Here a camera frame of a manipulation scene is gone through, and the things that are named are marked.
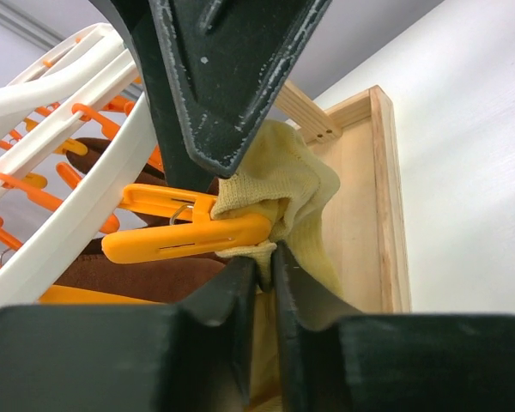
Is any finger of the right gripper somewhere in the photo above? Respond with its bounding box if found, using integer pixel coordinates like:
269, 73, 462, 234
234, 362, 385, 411
149, 0, 330, 178
91, 0, 218, 193

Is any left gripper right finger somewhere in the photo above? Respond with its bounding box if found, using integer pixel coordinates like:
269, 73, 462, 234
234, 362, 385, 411
272, 244, 515, 411

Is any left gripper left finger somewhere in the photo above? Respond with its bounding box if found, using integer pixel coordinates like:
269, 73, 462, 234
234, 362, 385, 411
0, 257, 257, 411

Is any orange clothes peg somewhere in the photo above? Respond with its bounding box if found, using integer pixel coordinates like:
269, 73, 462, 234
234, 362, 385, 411
101, 184, 271, 264

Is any yellow sock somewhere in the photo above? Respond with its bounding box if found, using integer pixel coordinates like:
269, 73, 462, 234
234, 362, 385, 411
211, 120, 342, 295

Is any white round clip hanger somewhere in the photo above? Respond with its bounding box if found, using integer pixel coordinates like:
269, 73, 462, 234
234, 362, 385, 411
0, 23, 162, 321

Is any wooden hanging rack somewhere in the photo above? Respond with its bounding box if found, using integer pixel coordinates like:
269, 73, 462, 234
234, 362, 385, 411
248, 79, 413, 412

